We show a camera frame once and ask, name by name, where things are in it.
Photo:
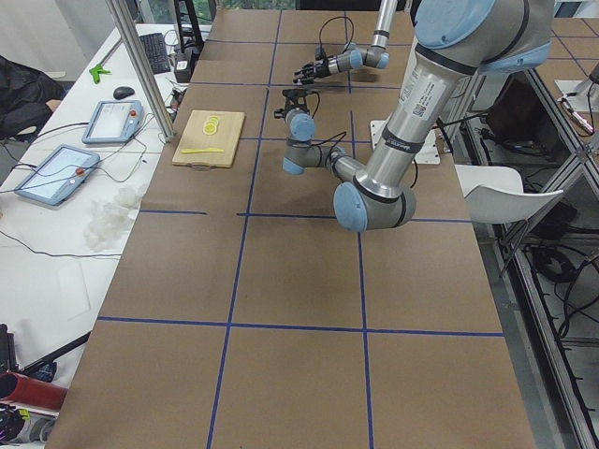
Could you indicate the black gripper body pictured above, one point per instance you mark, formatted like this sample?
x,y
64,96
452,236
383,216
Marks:
x,y
318,67
295,106

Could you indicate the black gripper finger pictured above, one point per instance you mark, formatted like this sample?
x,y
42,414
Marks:
x,y
305,71

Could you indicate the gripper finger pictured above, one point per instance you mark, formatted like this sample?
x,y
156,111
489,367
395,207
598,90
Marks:
x,y
304,80

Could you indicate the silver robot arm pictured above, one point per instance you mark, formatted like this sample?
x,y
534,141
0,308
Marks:
x,y
352,56
453,40

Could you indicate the wooden cutting board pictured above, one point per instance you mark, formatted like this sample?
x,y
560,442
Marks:
x,y
227,138

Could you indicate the yellow lemon slices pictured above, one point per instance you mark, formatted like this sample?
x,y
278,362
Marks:
x,y
211,125

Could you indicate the yellow plastic knife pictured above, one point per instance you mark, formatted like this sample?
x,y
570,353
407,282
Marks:
x,y
202,150

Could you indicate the black keyboard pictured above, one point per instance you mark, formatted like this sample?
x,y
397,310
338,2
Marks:
x,y
155,49

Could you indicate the black computer mouse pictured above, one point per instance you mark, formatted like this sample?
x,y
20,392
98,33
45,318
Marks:
x,y
123,92

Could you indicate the upper blue teach pendant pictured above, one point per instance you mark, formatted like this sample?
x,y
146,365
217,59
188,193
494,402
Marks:
x,y
113,122

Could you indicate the blue teach pendant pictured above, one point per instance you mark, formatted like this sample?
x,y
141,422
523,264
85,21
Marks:
x,y
113,122
59,175

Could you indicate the green plastic clamp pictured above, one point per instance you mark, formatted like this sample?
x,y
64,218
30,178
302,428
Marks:
x,y
97,72

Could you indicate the white plastic chair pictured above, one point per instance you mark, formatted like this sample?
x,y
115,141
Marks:
x,y
495,195

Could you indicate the crumpled white plastic wrap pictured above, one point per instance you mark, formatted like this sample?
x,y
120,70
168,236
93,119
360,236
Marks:
x,y
112,220

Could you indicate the lower blue teach pendant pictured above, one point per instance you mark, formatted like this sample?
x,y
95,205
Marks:
x,y
59,175

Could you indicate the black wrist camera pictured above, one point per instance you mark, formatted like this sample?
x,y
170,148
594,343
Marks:
x,y
296,93
320,53

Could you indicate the aluminium frame post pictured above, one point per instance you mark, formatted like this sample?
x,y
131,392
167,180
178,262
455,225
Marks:
x,y
125,25

